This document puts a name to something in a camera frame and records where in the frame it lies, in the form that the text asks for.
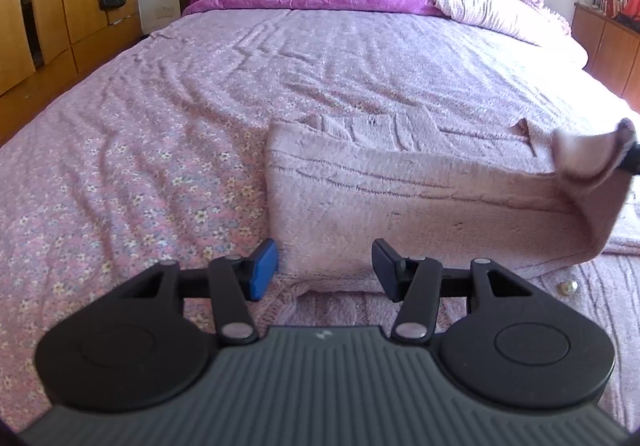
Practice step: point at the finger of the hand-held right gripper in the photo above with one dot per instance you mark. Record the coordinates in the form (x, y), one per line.
(634, 161)

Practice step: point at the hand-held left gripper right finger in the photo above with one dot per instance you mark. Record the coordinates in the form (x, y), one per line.
(385, 271)

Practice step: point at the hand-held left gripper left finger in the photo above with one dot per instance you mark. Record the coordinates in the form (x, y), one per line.
(262, 271)

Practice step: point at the dark cloth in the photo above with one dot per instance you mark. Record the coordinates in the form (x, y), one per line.
(630, 20)

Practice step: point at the orange curtain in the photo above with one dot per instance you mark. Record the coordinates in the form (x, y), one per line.
(635, 1)

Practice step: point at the pink floral bed sheet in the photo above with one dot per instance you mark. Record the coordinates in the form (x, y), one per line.
(125, 151)

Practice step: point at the pink checked pillow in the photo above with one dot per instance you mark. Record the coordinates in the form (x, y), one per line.
(500, 11)

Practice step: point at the wooden dresser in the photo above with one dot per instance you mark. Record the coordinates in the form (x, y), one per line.
(610, 51)

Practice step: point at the pink knitted cardigan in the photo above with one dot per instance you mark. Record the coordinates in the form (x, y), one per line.
(400, 196)

